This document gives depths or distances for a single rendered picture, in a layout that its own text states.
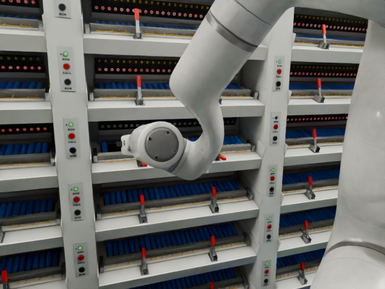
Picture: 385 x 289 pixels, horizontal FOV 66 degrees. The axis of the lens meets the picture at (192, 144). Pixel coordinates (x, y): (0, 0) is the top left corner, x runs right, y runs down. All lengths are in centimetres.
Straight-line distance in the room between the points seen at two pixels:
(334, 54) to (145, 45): 72
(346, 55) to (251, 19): 93
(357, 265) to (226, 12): 37
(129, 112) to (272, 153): 55
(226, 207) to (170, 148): 67
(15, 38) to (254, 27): 69
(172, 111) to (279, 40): 46
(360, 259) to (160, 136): 35
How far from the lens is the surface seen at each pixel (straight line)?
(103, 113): 95
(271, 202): 122
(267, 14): 43
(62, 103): 94
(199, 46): 45
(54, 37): 95
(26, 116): 96
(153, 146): 52
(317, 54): 124
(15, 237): 109
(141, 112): 96
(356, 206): 43
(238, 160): 109
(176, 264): 119
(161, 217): 108
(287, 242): 139
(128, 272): 117
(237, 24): 43
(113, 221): 107
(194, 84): 46
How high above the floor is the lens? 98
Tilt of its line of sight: 11 degrees down
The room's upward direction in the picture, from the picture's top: straight up
